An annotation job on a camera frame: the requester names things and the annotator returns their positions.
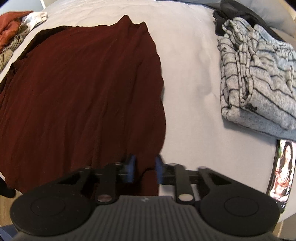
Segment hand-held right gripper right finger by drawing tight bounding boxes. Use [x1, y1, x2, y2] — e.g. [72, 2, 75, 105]
[154, 155, 232, 205]

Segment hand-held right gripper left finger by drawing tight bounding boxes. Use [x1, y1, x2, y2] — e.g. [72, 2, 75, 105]
[57, 154, 137, 205]

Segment dark red shirt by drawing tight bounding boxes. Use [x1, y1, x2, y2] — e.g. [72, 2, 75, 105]
[0, 15, 167, 197]

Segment grey striped folded clothes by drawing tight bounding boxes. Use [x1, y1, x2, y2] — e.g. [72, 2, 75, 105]
[217, 19, 296, 137]

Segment smartphone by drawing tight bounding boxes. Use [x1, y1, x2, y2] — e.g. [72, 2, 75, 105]
[266, 139, 296, 209]

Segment beige striped garment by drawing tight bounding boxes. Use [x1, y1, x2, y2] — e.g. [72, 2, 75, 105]
[0, 23, 30, 72]

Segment black garment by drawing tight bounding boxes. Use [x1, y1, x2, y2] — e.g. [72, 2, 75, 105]
[213, 0, 288, 42]

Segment white garment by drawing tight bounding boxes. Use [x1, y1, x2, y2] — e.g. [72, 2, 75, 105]
[22, 11, 48, 32]

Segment orange-red garment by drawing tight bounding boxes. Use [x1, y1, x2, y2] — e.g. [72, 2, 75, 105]
[0, 10, 34, 50]

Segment taupe pillow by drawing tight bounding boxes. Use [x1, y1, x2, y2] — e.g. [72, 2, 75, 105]
[251, 0, 296, 44]

